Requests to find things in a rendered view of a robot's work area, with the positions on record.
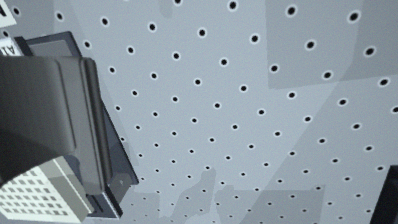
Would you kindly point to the white label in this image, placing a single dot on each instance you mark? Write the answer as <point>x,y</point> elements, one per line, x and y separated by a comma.
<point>6,17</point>

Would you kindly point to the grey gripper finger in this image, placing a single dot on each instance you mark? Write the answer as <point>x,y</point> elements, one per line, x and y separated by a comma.
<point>51,106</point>

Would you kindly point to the white well plate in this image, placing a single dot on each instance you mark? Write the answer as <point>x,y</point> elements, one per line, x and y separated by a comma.
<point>48,192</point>

